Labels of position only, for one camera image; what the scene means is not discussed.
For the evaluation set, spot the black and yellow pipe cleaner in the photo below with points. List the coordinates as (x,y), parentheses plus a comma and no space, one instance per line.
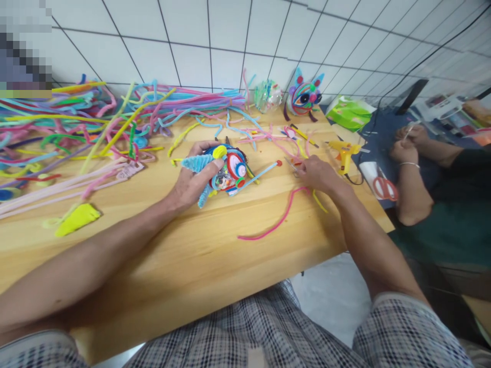
(303,135)

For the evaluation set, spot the pipe cleaner cat face craft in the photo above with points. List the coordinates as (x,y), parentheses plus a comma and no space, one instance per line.
(305,96)

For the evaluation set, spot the person's right hand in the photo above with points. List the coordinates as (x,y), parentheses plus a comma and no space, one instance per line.
(322,174)

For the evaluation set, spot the short yellow-green pipe cleaner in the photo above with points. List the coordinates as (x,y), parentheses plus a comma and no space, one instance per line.
(319,200)

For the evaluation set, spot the green tissue packet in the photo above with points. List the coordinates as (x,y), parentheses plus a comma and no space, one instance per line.
(349,113)

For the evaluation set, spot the colourful pipe cleaner craft figure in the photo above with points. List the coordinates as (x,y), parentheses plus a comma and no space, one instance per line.
(230,168)

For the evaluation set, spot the person's left index finger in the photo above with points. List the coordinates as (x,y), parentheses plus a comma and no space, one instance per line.
(207,144)

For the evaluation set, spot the pink and white eye piece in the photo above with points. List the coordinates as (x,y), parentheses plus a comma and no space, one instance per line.
(291,133)

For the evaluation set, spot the curved yellow pipe cleaner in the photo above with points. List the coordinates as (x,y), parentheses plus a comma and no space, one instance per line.
(184,136)

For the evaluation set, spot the plastic box of craft supplies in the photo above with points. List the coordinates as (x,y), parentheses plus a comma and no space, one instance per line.
(456,115)

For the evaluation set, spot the white paper piece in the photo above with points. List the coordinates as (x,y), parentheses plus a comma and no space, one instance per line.
(369,170)

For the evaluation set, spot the yellow hot glue gun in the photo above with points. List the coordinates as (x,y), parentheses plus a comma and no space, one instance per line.
(342,151)

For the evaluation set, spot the person's right fingers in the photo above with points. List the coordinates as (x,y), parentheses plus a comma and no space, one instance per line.
(308,165)

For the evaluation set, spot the black stand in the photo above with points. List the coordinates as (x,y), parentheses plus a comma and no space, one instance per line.
(412,96)

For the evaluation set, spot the small metal scissors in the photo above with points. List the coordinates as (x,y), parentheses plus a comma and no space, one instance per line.
(293,166)

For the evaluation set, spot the person's body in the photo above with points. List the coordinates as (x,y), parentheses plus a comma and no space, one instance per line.
(249,333)

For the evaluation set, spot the pile of colourful pipe cleaners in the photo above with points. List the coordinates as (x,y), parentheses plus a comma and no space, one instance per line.
(76,122)

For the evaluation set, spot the long pink pipe cleaner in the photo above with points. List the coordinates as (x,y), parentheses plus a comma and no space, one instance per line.
(284,218)

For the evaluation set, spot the person's left thumb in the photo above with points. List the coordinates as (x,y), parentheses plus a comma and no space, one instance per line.
(215,168)

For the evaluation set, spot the person's left hand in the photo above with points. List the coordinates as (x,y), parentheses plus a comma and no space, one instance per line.
(188,188)

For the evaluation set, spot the yellow pipe cleaner cone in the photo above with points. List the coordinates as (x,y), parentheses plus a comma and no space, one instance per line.
(78,218)

